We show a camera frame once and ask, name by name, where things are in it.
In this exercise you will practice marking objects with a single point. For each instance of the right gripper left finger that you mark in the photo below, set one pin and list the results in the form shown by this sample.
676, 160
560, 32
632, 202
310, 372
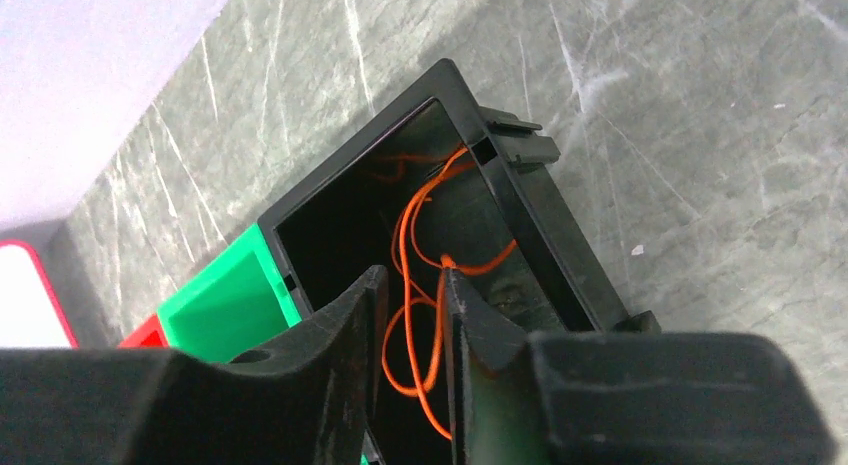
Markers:
299, 398

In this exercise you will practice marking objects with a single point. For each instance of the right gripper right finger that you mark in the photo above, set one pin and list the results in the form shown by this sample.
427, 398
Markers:
558, 397

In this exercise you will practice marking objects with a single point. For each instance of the green plastic bin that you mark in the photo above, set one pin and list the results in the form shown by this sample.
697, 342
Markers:
237, 302

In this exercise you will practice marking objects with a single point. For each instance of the red plastic bin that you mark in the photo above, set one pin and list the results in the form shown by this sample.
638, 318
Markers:
149, 334

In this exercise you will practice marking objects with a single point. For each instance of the black plastic bin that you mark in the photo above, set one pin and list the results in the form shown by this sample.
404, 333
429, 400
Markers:
499, 209

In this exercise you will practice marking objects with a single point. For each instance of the pink framed whiteboard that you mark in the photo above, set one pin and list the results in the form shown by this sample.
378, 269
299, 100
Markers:
31, 314

